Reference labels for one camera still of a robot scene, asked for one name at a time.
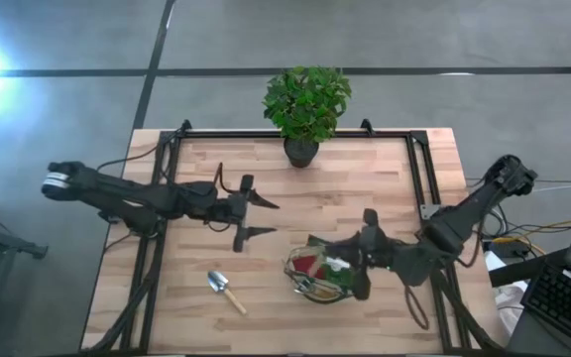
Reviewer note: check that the white plastic bag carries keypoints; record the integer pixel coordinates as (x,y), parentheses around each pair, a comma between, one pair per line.
(506,297)

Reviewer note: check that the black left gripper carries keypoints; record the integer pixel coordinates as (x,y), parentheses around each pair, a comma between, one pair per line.
(228,208)

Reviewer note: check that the black aluminium table frame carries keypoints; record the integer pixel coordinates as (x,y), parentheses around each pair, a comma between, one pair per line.
(226,134)

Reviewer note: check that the beige green canvas gardening bag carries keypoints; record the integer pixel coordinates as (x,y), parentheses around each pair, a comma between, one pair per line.
(322,295)

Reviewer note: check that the green spray bottle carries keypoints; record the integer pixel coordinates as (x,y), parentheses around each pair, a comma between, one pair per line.
(342,276)

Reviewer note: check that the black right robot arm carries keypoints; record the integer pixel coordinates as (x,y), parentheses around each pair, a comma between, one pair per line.
(464,218)

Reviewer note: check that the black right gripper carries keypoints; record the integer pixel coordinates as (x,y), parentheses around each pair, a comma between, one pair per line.
(377,253)

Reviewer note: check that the black laptop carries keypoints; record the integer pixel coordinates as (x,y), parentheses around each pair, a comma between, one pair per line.
(563,302)

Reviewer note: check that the black power box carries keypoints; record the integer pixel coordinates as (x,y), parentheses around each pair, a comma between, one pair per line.
(508,248)

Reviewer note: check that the black metal floor stand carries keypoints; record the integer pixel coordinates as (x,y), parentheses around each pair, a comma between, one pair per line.
(13,244)

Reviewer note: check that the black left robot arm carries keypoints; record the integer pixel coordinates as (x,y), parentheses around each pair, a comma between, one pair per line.
(132,198)

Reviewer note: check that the green potted plant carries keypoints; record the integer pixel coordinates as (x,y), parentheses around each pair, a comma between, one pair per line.
(305,99)

